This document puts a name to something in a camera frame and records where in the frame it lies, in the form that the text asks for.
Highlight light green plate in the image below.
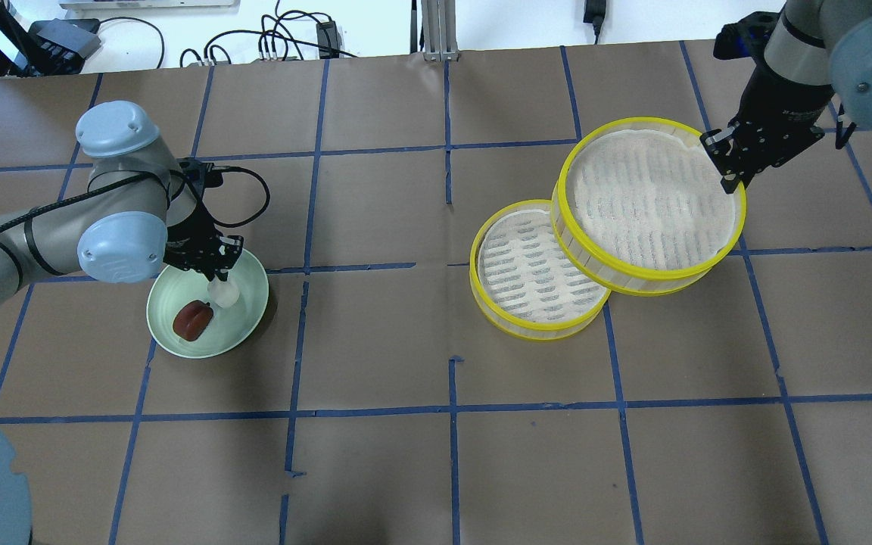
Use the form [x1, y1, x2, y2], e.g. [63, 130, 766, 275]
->
[146, 251, 269, 359]

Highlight white bun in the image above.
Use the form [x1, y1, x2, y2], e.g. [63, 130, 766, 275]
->
[207, 277, 240, 308]

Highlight brown bun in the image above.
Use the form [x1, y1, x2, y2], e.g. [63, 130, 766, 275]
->
[172, 300, 214, 342]

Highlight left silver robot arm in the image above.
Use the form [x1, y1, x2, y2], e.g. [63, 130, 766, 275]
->
[0, 101, 244, 304]

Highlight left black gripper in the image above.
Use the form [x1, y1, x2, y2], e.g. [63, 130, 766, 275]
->
[163, 199, 244, 282]

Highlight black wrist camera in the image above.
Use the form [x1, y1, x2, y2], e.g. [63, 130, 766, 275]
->
[179, 157, 224, 200]

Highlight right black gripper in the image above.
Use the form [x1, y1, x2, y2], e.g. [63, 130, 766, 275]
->
[699, 59, 834, 195]

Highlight black camera stand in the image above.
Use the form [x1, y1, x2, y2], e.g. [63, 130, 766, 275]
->
[0, 1, 101, 77]

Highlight yellow steamer layer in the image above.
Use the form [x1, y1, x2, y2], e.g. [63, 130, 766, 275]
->
[550, 117, 747, 297]
[469, 199, 610, 342]

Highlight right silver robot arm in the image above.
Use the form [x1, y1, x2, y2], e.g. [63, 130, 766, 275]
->
[700, 1, 872, 194]

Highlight aluminium frame post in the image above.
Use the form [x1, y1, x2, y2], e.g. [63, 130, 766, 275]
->
[416, 0, 459, 62]

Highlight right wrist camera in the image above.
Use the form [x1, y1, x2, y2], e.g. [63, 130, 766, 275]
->
[712, 11, 780, 62]

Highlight black power adapter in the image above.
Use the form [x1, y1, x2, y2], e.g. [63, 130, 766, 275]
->
[316, 20, 341, 58]

